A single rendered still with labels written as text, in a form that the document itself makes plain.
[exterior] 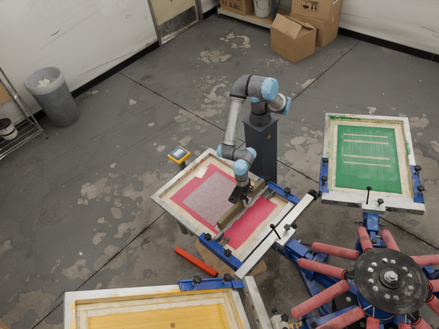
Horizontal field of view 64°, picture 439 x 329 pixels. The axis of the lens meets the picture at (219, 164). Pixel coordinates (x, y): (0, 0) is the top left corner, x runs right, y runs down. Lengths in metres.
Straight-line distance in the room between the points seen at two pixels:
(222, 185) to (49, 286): 1.93
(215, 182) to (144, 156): 1.83
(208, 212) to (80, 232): 1.79
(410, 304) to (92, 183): 3.30
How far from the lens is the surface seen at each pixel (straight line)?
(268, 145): 2.59
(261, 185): 2.18
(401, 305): 1.72
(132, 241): 3.50
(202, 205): 2.34
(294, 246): 2.05
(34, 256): 3.88
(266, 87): 1.88
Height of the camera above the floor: 2.84
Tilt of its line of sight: 48 degrees down
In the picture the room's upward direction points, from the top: 10 degrees counter-clockwise
